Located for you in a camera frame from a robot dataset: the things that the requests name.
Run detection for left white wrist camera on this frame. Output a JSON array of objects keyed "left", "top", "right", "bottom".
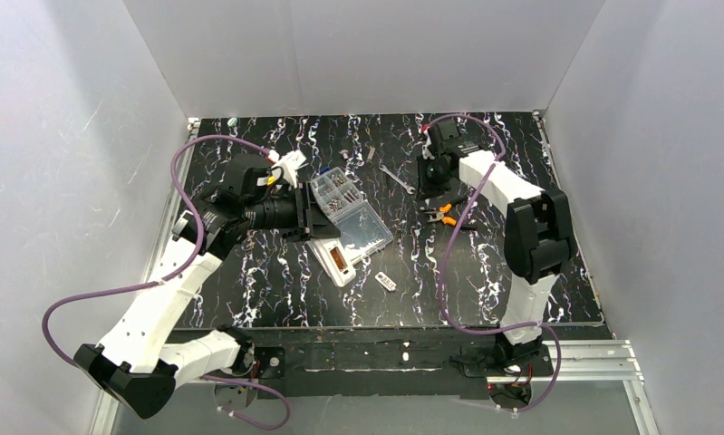
[{"left": 267, "top": 150, "right": 307, "bottom": 187}]

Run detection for black front mounting rail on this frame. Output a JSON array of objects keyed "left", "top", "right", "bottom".
[{"left": 247, "top": 327, "right": 553, "bottom": 399}]

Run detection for white remote control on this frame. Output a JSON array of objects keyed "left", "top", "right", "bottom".
[{"left": 308, "top": 238, "right": 356, "bottom": 287}]

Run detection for silver open-end wrench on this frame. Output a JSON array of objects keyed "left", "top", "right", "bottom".
[{"left": 378, "top": 164, "right": 416, "bottom": 195}]

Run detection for clear plastic screw box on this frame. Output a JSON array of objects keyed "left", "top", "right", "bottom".
[{"left": 309, "top": 168, "right": 393, "bottom": 265}]

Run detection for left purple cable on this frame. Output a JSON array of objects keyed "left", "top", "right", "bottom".
[{"left": 40, "top": 134, "right": 292, "bottom": 431}]

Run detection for white remote battery cover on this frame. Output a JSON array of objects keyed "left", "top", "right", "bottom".
[{"left": 374, "top": 272, "right": 397, "bottom": 293}]

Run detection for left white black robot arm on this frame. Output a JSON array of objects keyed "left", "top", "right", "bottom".
[{"left": 73, "top": 151, "right": 355, "bottom": 419}]

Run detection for small grey metal bar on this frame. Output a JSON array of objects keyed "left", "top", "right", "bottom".
[{"left": 366, "top": 147, "right": 376, "bottom": 163}]

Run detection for orange handled pliers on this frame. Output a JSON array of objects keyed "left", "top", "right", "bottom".
[{"left": 419, "top": 196, "right": 468, "bottom": 227}]

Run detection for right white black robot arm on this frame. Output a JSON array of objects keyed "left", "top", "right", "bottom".
[{"left": 417, "top": 114, "right": 577, "bottom": 371}]

